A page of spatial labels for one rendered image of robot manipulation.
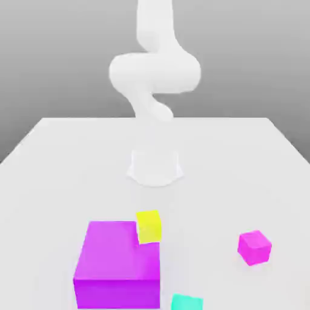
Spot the small yellow cube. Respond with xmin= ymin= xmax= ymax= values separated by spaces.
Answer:
xmin=136 ymin=209 xmax=162 ymax=245

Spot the small magenta cube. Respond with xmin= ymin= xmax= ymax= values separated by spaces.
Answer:
xmin=237 ymin=229 xmax=272 ymax=267

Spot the small turquoise cube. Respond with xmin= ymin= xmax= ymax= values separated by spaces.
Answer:
xmin=171 ymin=293 xmax=203 ymax=310

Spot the large purple box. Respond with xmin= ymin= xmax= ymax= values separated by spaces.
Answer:
xmin=73 ymin=220 xmax=161 ymax=310

